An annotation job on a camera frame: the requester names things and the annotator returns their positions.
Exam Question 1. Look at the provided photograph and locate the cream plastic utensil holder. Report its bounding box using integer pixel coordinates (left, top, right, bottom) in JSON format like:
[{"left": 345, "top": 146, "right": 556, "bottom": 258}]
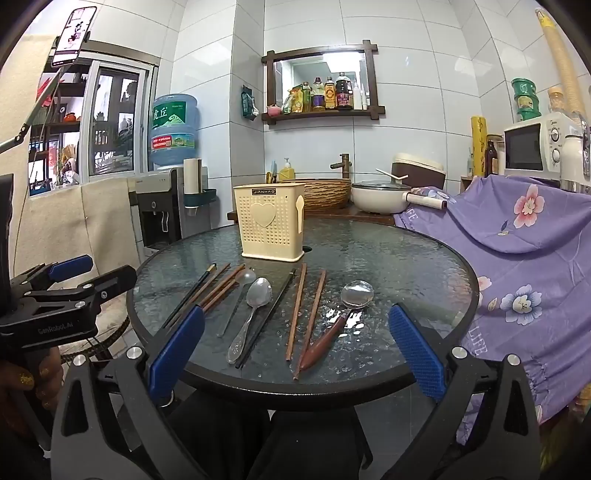
[{"left": 233, "top": 182, "right": 306, "bottom": 263}]

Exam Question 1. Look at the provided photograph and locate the white framed window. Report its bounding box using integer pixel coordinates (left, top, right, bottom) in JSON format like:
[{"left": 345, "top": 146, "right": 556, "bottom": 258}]
[{"left": 28, "top": 46, "right": 155, "bottom": 197}]

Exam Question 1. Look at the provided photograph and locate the clear plastic spoon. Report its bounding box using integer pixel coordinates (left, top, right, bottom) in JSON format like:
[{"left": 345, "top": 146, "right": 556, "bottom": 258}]
[{"left": 217, "top": 268, "right": 257, "bottom": 337}]

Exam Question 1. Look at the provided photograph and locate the stack of green cups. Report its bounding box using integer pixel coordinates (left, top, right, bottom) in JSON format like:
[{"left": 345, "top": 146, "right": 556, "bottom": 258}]
[{"left": 511, "top": 78, "right": 542, "bottom": 121}]

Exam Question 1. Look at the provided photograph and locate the white kettle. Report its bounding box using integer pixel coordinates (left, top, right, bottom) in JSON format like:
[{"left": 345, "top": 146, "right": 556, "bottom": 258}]
[{"left": 560, "top": 115, "right": 591, "bottom": 195}]

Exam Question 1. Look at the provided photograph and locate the smartphone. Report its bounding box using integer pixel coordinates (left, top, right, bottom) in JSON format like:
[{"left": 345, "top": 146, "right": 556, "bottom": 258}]
[{"left": 51, "top": 6, "right": 99, "bottom": 69}]

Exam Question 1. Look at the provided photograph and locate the metal spoon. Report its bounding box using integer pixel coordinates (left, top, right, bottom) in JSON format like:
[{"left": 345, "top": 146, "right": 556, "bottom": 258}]
[{"left": 226, "top": 277, "right": 274, "bottom": 364}]

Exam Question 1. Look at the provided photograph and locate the white and brown rice cooker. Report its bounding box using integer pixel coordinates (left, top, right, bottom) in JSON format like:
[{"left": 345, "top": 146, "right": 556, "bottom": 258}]
[{"left": 392, "top": 152, "right": 447, "bottom": 191}]

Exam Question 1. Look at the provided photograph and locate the white pot with lid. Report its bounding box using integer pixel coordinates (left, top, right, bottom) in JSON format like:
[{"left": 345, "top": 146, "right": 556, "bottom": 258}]
[{"left": 351, "top": 180, "right": 448, "bottom": 214}]

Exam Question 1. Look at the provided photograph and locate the steel ladle with wooden handle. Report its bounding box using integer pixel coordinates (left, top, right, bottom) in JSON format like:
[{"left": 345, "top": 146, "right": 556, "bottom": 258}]
[{"left": 299, "top": 280, "right": 376, "bottom": 370}]

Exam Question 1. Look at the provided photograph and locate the bronze faucet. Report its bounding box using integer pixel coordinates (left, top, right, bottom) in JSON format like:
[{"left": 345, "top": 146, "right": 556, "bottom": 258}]
[{"left": 329, "top": 154, "right": 352, "bottom": 181}]

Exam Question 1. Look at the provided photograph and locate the wooden framed mirror shelf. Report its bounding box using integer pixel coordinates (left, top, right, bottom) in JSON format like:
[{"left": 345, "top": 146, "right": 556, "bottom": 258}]
[{"left": 261, "top": 41, "right": 386, "bottom": 121}]

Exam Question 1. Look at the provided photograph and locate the dark soy sauce bottle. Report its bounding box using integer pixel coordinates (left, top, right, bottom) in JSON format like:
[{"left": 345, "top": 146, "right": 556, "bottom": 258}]
[{"left": 335, "top": 72, "right": 354, "bottom": 110}]

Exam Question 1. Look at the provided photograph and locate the purple floral cloth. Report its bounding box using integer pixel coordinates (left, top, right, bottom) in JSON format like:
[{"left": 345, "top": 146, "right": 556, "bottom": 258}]
[{"left": 394, "top": 175, "right": 591, "bottom": 446}]

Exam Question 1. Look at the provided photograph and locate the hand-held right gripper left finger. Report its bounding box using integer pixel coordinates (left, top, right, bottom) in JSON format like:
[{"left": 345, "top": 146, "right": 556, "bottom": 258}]
[{"left": 50, "top": 305, "right": 206, "bottom": 480}]

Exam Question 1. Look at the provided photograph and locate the green packet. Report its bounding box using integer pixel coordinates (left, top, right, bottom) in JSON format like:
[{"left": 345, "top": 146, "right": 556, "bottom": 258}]
[{"left": 239, "top": 85, "right": 259, "bottom": 121}]

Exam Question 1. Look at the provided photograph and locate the beige corrugated hose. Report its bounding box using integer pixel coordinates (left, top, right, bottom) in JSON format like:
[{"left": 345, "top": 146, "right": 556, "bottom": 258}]
[{"left": 536, "top": 8, "right": 587, "bottom": 116}]

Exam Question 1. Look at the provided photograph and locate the water dispenser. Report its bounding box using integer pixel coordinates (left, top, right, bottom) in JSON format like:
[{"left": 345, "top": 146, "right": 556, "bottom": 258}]
[{"left": 128, "top": 166, "right": 204, "bottom": 250}]

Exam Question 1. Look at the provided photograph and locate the yellow roll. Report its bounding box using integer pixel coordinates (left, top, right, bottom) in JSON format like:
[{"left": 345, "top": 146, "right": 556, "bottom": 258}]
[{"left": 471, "top": 115, "right": 488, "bottom": 177}]

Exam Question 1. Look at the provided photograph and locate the yellow snack packet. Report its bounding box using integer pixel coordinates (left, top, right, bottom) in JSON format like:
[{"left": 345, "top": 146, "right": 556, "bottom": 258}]
[{"left": 281, "top": 85, "right": 303, "bottom": 114}]

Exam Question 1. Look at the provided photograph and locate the teal wall holder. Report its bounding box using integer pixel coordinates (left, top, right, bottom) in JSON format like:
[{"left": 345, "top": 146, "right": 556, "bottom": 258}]
[{"left": 182, "top": 187, "right": 218, "bottom": 208}]

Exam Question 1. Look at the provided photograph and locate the person's left hand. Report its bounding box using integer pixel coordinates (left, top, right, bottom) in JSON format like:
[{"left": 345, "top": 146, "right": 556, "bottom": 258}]
[{"left": 0, "top": 348, "right": 64, "bottom": 418}]

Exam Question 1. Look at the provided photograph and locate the woven basin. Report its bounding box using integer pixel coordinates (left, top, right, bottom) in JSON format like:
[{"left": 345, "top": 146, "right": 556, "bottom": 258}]
[{"left": 287, "top": 178, "right": 352, "bottom": 212}]

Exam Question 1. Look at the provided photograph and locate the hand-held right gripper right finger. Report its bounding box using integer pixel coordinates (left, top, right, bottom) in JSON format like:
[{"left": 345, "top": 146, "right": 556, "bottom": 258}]
[{"left": 388, "top": 303, "right": 542, "bottom": 480}]

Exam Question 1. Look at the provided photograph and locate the blue water jug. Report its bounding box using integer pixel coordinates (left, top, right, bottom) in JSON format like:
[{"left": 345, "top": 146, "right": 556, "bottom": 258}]
[{"left": 148, "top": 93, "right": 200, "bottom": 168}]

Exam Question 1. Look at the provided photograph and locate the beige cloth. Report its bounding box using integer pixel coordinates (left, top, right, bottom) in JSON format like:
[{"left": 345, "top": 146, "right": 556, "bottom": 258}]
[{"left": 9, "top": 178, "right": 141, "bottom": 296}]

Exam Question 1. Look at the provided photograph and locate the white microwave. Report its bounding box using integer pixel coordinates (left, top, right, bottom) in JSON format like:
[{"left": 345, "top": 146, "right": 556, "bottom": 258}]
[{"left": 502, "top": 112, "right": 585, "bottom": 178}]

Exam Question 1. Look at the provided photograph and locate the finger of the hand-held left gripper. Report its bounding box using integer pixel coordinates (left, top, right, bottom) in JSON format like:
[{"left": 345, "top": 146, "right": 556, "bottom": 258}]
[
  {"left": 18, "top": 265, "right": 138, "bottom": 320},
  {"left": 11, "top": 255, "right": 94, "bottom": 296}
]

